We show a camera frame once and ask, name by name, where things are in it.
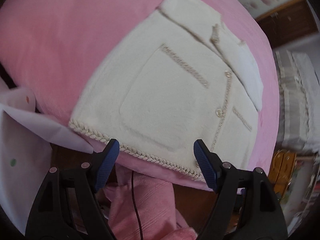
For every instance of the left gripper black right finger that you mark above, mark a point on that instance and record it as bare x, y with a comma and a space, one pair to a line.
246, 206

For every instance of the floral sliding wardrobe doors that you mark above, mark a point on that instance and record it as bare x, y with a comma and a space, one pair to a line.
283, 21

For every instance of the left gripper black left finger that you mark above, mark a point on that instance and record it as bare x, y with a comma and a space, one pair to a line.
66, 207

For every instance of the white dotted sheet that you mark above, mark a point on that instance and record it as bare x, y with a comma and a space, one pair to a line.
26, 138

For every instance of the pink trousers of operator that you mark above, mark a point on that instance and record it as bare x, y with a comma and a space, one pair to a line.
143, 207

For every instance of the orange wooden box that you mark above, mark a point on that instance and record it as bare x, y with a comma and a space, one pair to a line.
281, 170

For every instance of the white fuzzy cardigan braided trim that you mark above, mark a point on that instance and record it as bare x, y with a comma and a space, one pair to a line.
179, 76

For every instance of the grey white pleated curtain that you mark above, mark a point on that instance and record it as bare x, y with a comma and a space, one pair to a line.
298, 101

